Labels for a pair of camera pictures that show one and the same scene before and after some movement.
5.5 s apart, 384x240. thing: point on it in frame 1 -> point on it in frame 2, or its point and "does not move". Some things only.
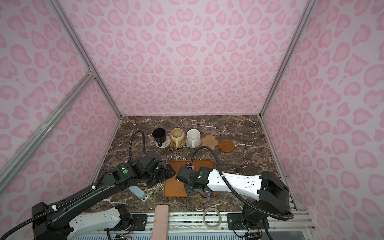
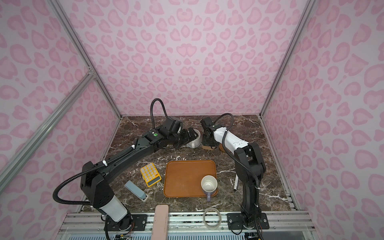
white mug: (193, 138) does not move
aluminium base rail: (215, 222) does not move
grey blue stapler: (138, 192) does not move
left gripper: (165, 175) -> (187, 139)
